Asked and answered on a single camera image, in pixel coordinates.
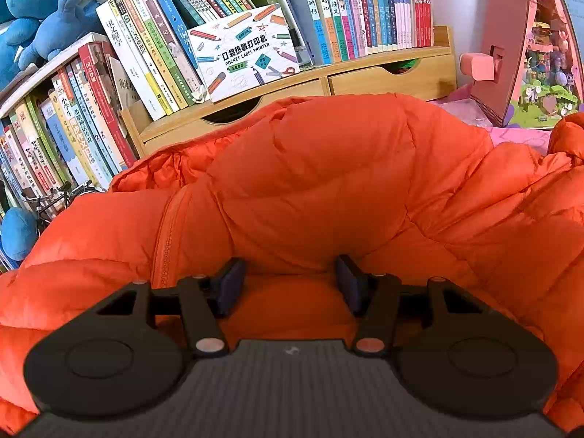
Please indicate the white shelf board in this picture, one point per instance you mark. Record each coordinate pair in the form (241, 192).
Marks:
(50, 61)

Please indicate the wooden desk organizer with drawers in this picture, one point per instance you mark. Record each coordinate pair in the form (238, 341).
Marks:
(378, 83)

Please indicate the blue round plush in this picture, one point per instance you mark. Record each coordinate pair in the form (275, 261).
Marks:
(18, 233)

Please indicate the miniature bicycle model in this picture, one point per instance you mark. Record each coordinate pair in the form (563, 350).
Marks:
(50, 200)

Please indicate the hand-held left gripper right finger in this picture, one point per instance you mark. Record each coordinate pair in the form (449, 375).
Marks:
(350, 285)

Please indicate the row of children's storybooks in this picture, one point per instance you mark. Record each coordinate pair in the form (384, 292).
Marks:
(59, 132)

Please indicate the orange puffer jacket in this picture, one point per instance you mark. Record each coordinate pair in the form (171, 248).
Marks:
(319, 182)

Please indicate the row of slim paperback books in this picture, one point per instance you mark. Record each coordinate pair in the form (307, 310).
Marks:
(356, 4)

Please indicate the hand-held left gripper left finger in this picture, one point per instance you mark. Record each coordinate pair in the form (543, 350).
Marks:
(230, 287)

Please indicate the white cylinder container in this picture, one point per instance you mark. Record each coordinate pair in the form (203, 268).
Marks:
(456, 18)

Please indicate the pink cardboard dollhouse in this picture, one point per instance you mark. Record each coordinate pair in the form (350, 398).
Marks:
(506, 32)

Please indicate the pink printed blanket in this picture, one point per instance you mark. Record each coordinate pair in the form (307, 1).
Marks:
(515, 136)

